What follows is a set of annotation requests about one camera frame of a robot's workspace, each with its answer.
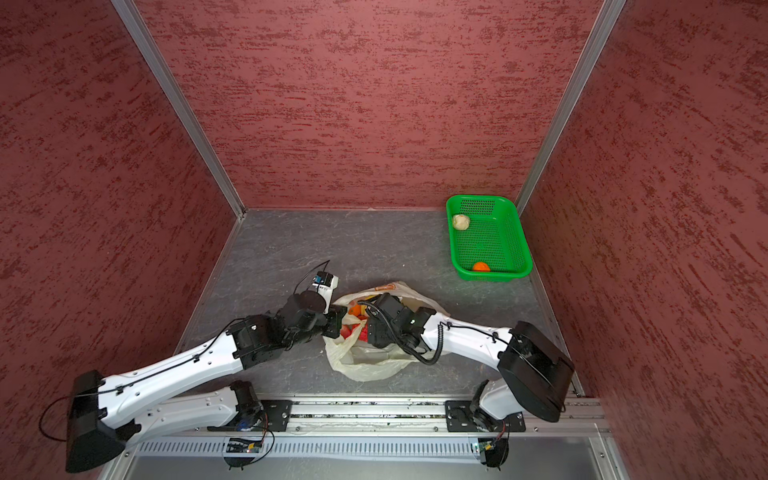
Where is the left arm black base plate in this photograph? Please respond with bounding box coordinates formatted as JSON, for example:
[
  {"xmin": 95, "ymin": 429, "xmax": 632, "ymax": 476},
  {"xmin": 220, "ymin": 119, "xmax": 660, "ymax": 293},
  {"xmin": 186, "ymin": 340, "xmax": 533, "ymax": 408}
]
[{"xmin": 207, "ymin": 400, "xmax": 293, "ymax": 433}]

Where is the aluminium corner post left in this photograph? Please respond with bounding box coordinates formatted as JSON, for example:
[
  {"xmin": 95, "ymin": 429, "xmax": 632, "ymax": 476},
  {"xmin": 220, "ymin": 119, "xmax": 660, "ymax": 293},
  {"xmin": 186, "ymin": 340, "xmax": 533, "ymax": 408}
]
[{"xmin": 111, "ymin": 0, "xmax": 247, "ymax": 222}]

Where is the beige round fruit in basket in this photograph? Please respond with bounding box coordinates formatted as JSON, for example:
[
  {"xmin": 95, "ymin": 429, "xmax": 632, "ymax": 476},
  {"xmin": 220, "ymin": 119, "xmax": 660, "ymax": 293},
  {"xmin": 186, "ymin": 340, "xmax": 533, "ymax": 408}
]
[{"xmin": 451, "ymin": 214, "xmax": 471, "ymax": 231}]

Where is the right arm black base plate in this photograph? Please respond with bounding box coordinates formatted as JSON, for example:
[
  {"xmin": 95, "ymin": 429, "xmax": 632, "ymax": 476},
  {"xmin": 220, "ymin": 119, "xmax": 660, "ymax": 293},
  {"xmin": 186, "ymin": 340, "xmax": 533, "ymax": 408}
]
[{"xmin": 444, "ymin": 400, "xmax": 526, "ymax": 434}]

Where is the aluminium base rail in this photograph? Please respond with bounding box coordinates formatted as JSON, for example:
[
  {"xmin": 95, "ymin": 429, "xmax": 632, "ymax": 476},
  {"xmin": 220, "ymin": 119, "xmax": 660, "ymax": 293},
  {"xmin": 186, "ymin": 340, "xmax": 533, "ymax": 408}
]
[{"xmin": 265, "ymin": 395, "xmax": 612, "ymax": 438}]

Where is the controller board with wires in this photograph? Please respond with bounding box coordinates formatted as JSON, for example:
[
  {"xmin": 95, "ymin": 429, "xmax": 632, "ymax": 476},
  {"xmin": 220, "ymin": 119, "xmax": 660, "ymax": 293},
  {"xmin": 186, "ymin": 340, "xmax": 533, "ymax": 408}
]
[
  {"xmin": 476, "ymin": 428, "xmax": 509, "ymax": 469},
  {"xmin": 223, "ymin": 413, "xmax": 276, "ymax": 470}
]

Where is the green plastic basket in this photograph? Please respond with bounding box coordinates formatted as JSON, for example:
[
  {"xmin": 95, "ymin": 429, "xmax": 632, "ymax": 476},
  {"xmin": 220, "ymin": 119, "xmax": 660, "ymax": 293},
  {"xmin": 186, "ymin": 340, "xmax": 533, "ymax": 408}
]
[{"xmin": 445, "ymin": 195, "xmax": 533, "ymax": 282}]

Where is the left controller board with wires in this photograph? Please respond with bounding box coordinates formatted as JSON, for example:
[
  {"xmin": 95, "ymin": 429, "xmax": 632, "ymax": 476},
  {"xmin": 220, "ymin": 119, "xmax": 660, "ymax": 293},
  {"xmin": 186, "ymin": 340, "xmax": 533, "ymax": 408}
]
[{"xmin": 223, "ymin": 413, "xmax": 276, "ymax": 470}]

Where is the aluminium corner post right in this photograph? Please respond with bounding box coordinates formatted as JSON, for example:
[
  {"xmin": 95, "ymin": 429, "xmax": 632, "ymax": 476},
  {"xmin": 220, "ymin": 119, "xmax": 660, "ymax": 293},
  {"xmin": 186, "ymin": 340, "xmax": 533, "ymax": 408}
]
[{"xmin": 515, "ymin": 0, "xmax": 626, "ymax": 216}]

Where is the red pepper fruit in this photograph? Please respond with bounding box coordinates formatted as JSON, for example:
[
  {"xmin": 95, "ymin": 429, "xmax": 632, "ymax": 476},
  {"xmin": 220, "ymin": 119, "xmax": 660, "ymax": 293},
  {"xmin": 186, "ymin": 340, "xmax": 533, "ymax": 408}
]
[{"xmin": 340, "ymin": 324, "xmax": 367, "ymax": 341}]

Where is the perforated cable duct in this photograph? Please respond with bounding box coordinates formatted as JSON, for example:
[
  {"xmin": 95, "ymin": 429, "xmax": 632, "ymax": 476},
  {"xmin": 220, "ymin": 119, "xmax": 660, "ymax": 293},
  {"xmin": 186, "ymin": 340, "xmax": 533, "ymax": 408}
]
[{"xmin": 136, "ymin": 436, "xmax": 479, "ymax": 462}]

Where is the translucent yellow plastic bag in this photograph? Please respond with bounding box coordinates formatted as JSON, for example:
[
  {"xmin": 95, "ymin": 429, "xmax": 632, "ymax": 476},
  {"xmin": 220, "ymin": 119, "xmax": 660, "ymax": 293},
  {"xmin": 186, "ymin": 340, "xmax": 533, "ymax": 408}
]
[{"xmin": 323, "ymin": 281, "xmax": 448, "ymax": 382}]

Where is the aluminium corner post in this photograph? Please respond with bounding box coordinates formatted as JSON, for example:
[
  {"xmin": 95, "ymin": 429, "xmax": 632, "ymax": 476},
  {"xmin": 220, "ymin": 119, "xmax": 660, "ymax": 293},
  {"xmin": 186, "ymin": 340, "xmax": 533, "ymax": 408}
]
[
  {"xmin": 111, "ymin": 0, "xmax": 247, "ymax": 222},
  {"xmin": 515, "ymin": 0, "xmax": 626, "ymax": 216}
]

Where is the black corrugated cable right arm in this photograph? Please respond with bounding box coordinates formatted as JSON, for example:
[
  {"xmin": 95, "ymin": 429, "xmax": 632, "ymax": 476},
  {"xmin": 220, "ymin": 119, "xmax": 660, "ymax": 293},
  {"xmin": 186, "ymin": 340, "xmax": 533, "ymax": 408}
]
[{"xmin": 357, "ymin": 301, "xmax": 445, "ymax": 367}]

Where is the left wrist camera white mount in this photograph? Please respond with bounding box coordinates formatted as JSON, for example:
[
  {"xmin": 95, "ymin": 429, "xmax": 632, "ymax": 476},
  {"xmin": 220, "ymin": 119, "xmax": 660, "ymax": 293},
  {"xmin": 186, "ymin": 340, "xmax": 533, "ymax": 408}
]
[{"xmin": 312, "ymin": 270, "xmax": 339, "ymax": 314}]

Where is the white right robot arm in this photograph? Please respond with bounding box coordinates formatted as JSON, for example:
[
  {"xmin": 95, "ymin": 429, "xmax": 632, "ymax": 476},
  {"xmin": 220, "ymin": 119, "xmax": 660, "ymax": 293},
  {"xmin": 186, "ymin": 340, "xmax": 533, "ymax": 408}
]
[{"xmin": 359, "ymin": 293, "xmax": 575, "ymax": 432}]

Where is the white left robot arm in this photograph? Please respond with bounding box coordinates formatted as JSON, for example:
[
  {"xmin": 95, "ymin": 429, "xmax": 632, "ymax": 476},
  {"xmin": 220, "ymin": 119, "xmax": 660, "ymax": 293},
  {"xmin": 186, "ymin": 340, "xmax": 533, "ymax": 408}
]
[{"xmin": 65, "ymin": 290, "xmax": 347, "ymax": 473}]

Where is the right controller board with wires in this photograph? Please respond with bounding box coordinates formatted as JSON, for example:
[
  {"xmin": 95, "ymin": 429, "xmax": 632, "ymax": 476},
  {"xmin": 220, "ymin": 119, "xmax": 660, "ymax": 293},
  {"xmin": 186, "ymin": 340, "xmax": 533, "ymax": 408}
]
[{"xmin": 476, "ymin": 428, "xmax": 509, "ymax": 469}]

